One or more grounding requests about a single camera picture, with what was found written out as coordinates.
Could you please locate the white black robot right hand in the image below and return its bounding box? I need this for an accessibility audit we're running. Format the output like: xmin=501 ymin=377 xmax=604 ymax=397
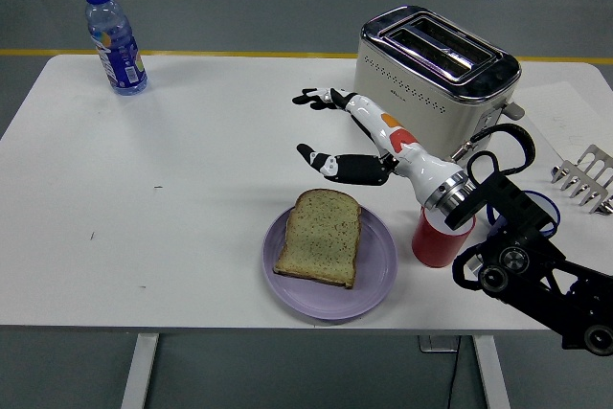
xmin=291 ymin=86 xmax=469 ymax=209

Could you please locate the cream chrome two-slot toaster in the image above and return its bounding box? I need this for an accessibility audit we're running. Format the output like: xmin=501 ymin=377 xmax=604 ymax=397
xmin=352 ymin=5 xmax=527 ymax=166

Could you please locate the brown bread slice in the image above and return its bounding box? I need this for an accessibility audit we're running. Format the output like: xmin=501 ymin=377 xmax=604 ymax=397
xmin=272 ymin=188 xmax=363 ymax=290

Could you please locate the purple round plate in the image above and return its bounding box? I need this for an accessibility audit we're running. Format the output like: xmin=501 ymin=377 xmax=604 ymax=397
xmin=261 ymin=204 xmax=398 ymax=322

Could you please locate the red mug white inside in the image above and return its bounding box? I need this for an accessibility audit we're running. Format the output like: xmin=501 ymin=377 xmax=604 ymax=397
xmin=411 ymin=205 xmax=478 ymax=269

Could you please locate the blue mug white inside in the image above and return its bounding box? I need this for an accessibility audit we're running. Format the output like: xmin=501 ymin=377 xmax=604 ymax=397
xmin=486 ymin=190 xmax=561 ymax=238

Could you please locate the silver metal toast rack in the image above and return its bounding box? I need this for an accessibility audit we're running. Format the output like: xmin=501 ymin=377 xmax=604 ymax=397
xmin=550 ymin=144 xmax=613 ymax=215

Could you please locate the clear water bottle blue cap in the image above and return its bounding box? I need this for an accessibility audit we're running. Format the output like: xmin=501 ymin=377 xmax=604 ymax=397
xmin=82 ymin=0 xmax=148 ymax=97

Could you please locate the white table leg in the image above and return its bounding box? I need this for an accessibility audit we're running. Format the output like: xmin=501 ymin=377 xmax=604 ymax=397
xmin=471 ymin=334 xmax=512 ymax=409
xmin=119 ymin=332 xmax=160 ymax=409

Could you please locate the black table control panel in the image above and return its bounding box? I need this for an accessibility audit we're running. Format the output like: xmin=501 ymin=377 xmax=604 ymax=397
xmin=561 ymin=334 xmax=613 ymax=351

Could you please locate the clear plastic bracket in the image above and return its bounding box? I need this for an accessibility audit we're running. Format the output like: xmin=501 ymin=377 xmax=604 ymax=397
xmin=419 ymin=334 xmax=461 ymax=353

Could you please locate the black cable under table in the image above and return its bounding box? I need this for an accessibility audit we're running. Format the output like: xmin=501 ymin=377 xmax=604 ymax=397
xmin=444 ymin=335 xmax=462 ymax=409

